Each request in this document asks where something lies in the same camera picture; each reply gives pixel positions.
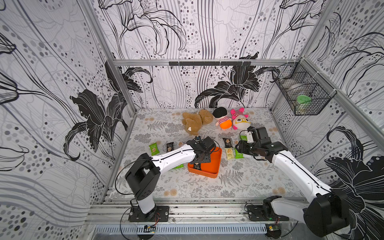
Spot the white slotted cable duct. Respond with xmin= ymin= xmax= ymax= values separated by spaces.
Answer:
xmin=95 ymin=224 xmax=267 ymax=235

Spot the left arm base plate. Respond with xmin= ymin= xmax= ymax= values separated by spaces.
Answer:
xmin=129 ymin=206 xmax=170 ymax=223

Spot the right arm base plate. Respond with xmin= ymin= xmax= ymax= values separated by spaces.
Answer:
xmin=244 ymin=203 xmax=290 ymax=223

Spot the orange pink black-haired doll plush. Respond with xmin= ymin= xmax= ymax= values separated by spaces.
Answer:
xmin=213 ymin=107 xmax=232 ymax=130

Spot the aluminium front rail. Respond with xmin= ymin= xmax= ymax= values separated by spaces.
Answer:
xmin=86 ymin=197 xmax=331 ymax=224

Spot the black cookie packet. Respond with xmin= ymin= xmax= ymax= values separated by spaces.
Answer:
xmin=223 ymin=138 xmax=233 ymax=149
xmin=166 ymin=142 xmax=174 ymax=153

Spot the cream cookie packet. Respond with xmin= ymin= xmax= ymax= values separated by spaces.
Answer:
xmin=225 ymin=148 xmax=236 ymax=160

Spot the white cookie packet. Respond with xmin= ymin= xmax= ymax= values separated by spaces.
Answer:
xmin=231 ymin=137 xmax=239 ymax=146

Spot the green lidded cup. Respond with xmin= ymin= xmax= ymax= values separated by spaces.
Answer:
xmin=295 ymin=95 xmax=312 ymax=115

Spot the white pink owl plush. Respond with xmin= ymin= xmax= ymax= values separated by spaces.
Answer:
xmin=231 ymin=108 xmax=251 ymax=130

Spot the black wire wall basket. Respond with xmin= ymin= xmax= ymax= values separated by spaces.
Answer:
xmin=273 ymin=63 xmax=337 ymax=116

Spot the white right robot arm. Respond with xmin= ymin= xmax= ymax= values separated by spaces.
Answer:
xmin=235 ymin=127 xmax=350 ymax=237

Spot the green cookie packet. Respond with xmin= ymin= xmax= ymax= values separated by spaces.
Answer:
xmin=149 ymin=143 xmax=160 ymax=156
xmin=235 ymin=151 xmax=244 ymax=159
xmin=240 ymin=135 xmax=248 ymax=142
xmin=174 ymin=164 xmax=184 ymax=169

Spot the orange plastic storage box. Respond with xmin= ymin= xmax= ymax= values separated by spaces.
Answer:
xmin=188 ymin=147 xmax=222 ymax=179

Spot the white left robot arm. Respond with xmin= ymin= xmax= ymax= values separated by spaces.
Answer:
xmin=125 ymin=137 xmax=219 ymax=215

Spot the brown teddy bear plush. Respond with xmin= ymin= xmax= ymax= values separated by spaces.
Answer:
xmin=182 ymin=109 xmax=214 ymax=136

